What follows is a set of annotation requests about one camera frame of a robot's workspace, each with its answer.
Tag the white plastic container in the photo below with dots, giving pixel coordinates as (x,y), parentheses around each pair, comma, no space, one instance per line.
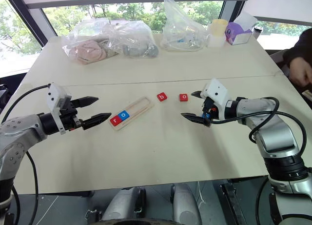
(215,41)

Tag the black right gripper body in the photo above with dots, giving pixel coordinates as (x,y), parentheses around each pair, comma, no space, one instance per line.
(208,109)

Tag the black object beside table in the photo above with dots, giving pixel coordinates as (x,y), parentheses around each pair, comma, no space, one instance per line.
(4,98)

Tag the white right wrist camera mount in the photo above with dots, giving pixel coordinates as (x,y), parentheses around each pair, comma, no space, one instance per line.
(217,90)

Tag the silver rounded robot leg shell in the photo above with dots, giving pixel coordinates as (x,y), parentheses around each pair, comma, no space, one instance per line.
(122,205)
(185,205)

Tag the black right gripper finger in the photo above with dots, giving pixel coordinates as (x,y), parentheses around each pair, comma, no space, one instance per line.
(197,119)
(198,94)

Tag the plastic bag with grey items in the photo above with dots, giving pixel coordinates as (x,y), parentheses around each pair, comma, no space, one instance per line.
(139,39)

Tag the white cup with dark lid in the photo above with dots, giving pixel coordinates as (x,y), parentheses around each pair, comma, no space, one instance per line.
(257,32)

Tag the person bare hand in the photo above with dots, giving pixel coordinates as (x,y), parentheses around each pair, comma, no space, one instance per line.
(302,71)

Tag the purple tissue box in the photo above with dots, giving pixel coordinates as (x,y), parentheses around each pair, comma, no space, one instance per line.
(237,35)

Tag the red letter tile b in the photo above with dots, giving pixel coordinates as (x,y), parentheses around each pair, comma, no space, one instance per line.
(162,97)

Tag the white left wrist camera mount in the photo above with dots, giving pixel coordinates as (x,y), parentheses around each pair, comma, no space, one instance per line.
(54,93)

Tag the plastic bag with pink items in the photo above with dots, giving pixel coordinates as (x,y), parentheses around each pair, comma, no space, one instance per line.
(85,44)

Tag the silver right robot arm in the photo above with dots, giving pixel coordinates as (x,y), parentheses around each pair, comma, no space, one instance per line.
(275,132)

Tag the red letter tile r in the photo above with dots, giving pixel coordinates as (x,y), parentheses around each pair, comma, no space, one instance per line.
(115,120)

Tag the stack of yellow cups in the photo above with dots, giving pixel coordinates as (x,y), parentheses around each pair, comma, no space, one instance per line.
(218,27)

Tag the dark window frame post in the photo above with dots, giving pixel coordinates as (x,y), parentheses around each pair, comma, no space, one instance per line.
(229,11)
(26,15)

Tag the wooden letter tray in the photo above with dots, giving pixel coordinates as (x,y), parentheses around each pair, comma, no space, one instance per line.
(139,106)

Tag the red letter tile o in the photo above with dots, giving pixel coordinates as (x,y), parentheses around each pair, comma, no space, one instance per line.
(184,97)

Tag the blue letter tile o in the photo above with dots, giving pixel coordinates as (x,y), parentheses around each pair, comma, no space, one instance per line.
(124,115)

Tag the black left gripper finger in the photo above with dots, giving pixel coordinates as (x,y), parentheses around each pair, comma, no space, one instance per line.
(85,101)
(95,121)

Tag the black table leg frame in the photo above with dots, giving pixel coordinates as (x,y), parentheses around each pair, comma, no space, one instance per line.
(231,205)

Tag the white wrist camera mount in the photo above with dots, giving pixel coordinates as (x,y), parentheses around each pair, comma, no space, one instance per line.
(54,93)
(217,90)

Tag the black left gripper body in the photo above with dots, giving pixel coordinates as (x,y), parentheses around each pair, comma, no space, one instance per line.
(69,118)

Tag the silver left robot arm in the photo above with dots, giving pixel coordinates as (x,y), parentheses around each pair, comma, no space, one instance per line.
(14,134)

